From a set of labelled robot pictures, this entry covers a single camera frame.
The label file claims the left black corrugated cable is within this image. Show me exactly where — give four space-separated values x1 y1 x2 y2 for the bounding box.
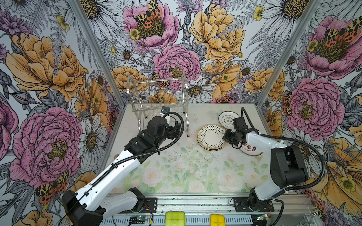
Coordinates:
58 111 185 225

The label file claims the plain white plate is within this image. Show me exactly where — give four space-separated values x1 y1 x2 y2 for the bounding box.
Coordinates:
240 143 263 156

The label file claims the right yellow box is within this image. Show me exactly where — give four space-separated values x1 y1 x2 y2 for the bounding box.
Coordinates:
210 214 226 226

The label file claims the black corrugated cable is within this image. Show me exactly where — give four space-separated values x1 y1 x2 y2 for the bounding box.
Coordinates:
241 106 327 226
58 111 185 225

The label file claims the chrome wire dish rack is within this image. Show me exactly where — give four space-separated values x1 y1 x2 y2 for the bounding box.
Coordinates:
126 73 190 137

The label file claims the left aluminium corner post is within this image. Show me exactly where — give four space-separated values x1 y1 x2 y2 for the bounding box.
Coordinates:
69 1 125 110

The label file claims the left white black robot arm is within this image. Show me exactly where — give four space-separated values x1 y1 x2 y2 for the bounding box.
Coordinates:
62 112 185 226

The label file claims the aluminium corner post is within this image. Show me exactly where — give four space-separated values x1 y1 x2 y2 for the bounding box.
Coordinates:
256 0 323 107
69 1 125 110

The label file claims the aluminium front rail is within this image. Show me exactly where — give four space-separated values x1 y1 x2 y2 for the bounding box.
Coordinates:
100 193 322 226

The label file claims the small green circuit board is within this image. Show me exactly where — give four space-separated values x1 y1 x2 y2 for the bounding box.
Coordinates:
129 216 149 223

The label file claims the right black corrugated cable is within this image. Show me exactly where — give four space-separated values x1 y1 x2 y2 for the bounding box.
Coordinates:
241 106 327 226

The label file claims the left yellow green box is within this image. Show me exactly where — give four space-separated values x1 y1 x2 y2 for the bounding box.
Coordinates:
165 211 186 226

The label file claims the right aluminium corner post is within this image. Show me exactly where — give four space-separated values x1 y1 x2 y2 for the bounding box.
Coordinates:
256 0 323 107

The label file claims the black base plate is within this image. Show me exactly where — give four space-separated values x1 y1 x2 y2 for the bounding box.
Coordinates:
232 197 275 212
131 197 158 213

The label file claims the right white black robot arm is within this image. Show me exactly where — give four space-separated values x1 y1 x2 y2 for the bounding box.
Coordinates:
223 117 308 211

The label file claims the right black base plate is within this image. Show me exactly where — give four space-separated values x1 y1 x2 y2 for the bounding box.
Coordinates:
232 197 275 212

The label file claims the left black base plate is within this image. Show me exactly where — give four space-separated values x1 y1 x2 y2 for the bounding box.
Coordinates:
131 197 158 213

